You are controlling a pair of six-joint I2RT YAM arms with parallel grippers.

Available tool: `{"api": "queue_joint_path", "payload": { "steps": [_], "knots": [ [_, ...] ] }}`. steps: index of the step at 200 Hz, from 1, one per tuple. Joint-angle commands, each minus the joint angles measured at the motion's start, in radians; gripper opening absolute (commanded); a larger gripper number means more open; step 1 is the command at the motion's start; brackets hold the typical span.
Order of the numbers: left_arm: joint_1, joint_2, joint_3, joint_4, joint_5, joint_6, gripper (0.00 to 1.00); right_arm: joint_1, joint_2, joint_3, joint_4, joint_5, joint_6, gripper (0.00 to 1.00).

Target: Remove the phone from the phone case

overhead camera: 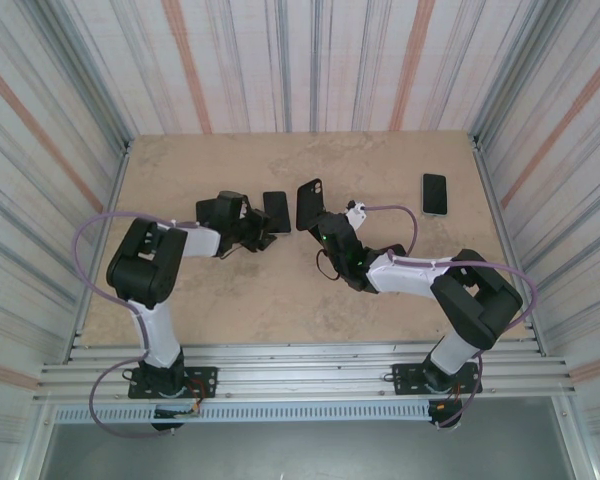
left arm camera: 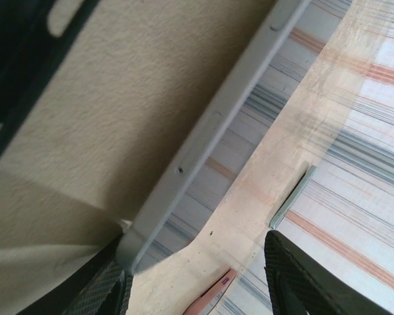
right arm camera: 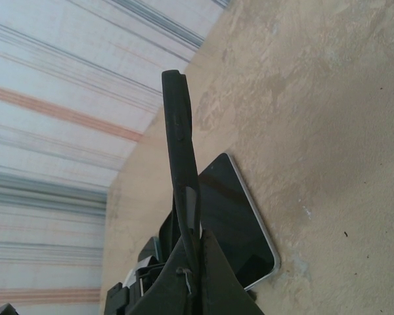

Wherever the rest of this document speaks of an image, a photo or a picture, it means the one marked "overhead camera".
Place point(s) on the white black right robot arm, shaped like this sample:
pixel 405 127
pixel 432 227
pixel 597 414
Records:
pixel 475 300

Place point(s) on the black connector block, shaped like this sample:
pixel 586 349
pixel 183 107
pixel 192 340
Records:
pixel 167 427
pixel 437 410

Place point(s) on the aluminium side rail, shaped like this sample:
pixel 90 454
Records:
pixel 508 250
pixel 116 190

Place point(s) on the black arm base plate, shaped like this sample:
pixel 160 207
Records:
pixel 405 380
pixel 202 382

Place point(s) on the aluminium front rail frame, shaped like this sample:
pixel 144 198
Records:
pixel 300 370

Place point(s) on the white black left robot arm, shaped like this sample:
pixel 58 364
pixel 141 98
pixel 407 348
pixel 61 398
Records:
pixel 145 265

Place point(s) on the black screen smartphone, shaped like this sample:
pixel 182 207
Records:
pixel 434 194
pixel 277 210

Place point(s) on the aluminium corner post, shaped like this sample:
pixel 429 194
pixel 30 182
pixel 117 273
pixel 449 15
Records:
pixel 513 69
pixel 87 71

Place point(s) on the black phone case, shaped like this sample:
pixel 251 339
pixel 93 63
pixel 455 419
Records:
pixel 310 200

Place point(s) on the grey metal sheet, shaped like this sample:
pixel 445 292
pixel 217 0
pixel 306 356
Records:
pixel 300 455

